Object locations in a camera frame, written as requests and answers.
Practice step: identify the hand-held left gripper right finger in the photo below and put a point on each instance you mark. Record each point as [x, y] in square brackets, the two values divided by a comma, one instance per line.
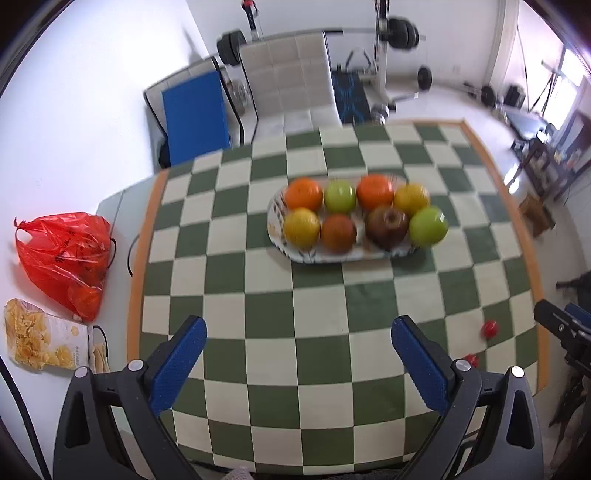
[420, 360]

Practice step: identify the small red fruit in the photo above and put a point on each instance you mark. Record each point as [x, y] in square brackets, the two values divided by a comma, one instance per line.
[489, 328]
[471, 359]

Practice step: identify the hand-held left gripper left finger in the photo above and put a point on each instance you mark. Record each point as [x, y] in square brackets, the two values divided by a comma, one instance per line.
[178, 364]

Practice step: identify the dark wooden chair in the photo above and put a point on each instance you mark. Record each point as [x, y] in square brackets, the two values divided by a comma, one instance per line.
[554, 157]

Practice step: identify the white weight rack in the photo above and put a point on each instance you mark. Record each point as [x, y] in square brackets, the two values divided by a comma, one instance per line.
[381, 60]

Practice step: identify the green checkered tablecloth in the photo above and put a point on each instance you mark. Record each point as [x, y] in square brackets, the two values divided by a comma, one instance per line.
[277, 323]

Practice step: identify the yellow citrus fruit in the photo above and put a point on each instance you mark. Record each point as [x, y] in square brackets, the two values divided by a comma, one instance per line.
[301, 227]
[412, 198]

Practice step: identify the green apple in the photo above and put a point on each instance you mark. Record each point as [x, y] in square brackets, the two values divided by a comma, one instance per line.
[340, 196]
[429, 225]

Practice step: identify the floral oval plate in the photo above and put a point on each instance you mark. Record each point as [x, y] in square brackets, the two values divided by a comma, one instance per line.
[275, 219]

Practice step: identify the dark red apple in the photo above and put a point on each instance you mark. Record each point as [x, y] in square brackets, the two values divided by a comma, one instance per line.
[388, 227]

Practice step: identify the black and blue bench pad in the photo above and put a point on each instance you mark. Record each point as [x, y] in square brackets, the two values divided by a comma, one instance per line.
[351, 94]

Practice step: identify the orange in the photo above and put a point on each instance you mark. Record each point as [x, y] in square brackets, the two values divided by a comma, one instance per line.
[375, 191]
[303, 194]

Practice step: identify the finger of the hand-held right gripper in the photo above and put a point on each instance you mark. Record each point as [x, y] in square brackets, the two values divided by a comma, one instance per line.
[581, 314]
[561, 327]

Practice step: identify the white padded chair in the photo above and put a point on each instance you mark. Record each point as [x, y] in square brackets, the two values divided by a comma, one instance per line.
[286, 78]

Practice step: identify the treadmill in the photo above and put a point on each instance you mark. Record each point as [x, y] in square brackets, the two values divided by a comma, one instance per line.
[526, 122]

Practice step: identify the brown round fruit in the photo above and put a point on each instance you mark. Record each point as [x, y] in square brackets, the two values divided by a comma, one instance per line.
[338, 233]

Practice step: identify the red plastic bag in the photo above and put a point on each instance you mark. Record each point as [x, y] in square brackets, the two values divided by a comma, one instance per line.
[60, 258]

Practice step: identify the potato chip box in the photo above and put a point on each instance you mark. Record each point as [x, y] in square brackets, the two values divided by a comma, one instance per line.
[37, 337]

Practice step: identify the small floor barbell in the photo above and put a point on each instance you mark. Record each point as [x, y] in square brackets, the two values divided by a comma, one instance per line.
[424, 77]

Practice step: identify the black speaker box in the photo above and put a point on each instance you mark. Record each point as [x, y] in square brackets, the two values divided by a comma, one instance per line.
[515, 95]

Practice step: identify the grey weight plate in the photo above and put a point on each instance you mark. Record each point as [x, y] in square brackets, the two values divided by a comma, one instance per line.
[381, 113]

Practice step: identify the wooden stool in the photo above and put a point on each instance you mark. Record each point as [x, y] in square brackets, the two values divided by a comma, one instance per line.
[538, 214]

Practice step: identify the black tripod stand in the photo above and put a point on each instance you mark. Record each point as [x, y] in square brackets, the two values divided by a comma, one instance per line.
[549, 87]

